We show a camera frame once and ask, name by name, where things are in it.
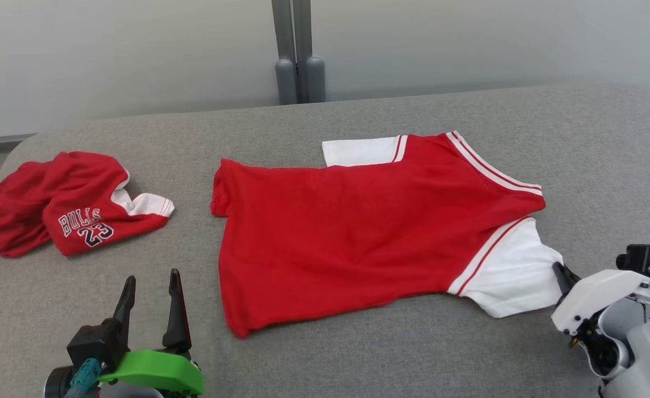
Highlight red white basketball jersey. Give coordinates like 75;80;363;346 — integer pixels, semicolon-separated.
210;130;564;339

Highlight red basketball shorts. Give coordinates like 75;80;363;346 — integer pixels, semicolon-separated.
0;151;175;258

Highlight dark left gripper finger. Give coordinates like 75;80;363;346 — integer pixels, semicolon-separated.
113;275;137;338
162;269;192;354

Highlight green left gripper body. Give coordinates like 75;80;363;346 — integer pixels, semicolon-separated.
98;349;205;396

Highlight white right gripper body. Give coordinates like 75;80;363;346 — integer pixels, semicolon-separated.
551;269;650;337

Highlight grey metal post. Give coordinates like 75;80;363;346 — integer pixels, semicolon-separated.
271;0;299;106
293;0;326;104

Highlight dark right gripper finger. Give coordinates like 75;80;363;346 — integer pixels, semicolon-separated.
552;263;581;305

